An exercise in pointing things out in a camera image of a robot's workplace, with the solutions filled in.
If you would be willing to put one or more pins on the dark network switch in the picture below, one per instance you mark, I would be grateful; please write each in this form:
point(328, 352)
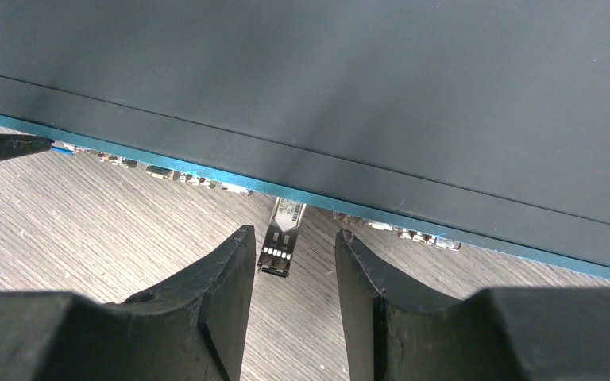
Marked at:
point(484, 122)

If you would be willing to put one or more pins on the silver SFP transceiver module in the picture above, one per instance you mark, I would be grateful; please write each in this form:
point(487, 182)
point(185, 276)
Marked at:
point(278, 248)

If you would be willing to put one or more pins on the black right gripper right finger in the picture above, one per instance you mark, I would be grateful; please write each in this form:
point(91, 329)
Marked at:
point(397, 328)

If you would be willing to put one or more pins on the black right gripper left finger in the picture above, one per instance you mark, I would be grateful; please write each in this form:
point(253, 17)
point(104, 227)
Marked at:
point(190, 326)

